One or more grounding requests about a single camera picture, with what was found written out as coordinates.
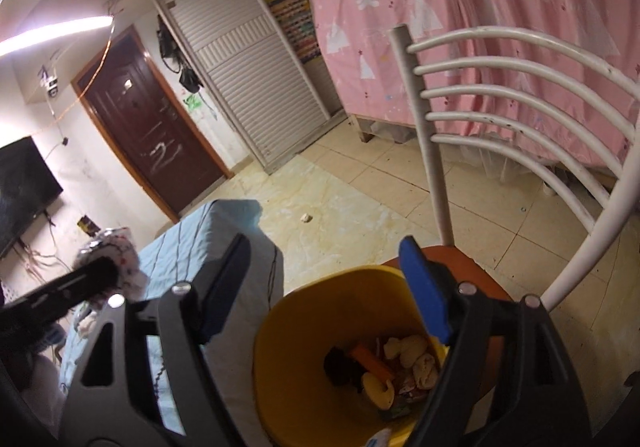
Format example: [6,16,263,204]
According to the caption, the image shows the white patterned cloth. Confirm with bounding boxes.
[73,227,149,311]

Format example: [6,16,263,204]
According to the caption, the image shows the orange rectangular box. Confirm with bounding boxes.
[348,344,394,383]

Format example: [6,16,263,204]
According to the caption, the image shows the yellow plastic trash bin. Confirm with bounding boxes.
[253,266,448,446]

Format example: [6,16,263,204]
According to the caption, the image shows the white metal chair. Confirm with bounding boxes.
[380,23,640,408]

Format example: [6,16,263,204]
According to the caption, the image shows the light blue bed sheet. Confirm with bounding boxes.
[60,200,283,446]

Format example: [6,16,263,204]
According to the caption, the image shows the dark brown door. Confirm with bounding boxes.
[72,26,232,222]

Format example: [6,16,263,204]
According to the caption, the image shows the fluorescent ceiling light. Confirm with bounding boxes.
[0,16,114,57]

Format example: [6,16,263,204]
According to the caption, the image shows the black bags on hook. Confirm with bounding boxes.
[156,14,203,94]

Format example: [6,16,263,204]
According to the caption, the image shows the white slatted wardrobe door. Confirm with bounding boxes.
[155,0,331,173]

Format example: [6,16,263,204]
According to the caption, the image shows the pink tree-print curtain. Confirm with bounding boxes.
[310,0,639,166]

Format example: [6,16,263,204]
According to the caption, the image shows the black wall television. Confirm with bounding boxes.
[0,137,63,257]

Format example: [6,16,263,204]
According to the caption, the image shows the white security camera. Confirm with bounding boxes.
[40,66,58,98]

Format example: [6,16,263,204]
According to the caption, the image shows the colourful wall chart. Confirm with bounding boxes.
[268,0,321,64]

